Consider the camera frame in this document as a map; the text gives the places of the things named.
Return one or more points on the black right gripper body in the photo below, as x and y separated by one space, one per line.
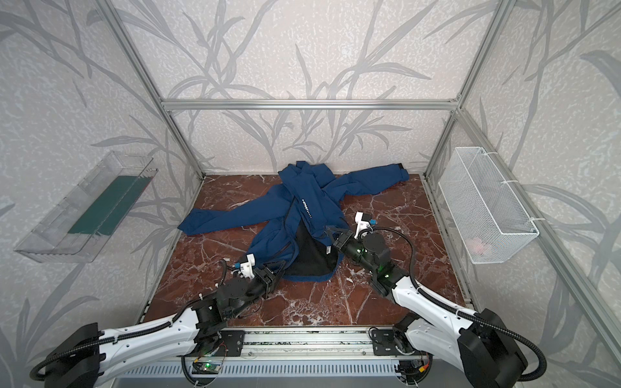
341 239

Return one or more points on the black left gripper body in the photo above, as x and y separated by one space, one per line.
264 276

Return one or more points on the blue zip jacket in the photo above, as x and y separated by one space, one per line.
296 214

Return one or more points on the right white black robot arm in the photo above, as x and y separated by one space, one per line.
477 343

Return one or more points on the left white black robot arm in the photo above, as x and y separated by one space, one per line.
91 357

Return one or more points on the green circuit board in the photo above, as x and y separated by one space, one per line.
205 367

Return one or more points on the pink object in basket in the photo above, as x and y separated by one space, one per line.
477 247

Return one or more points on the green mat in tray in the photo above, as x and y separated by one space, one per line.
109 209

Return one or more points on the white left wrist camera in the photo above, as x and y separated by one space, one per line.
245 267

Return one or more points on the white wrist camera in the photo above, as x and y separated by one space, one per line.
245 267
363 221

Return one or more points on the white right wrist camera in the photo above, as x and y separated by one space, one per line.
363 221

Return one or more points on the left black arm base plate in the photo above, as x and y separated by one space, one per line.
228 343

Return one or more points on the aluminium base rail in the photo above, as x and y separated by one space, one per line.
310 342

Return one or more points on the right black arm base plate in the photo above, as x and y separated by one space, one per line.
388 342

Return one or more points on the white wire mesh basket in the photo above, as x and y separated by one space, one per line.
483 204

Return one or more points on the clear plastic wall tray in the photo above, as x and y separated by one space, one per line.
50 241

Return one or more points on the aluminium frame struts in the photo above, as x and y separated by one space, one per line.
595 310

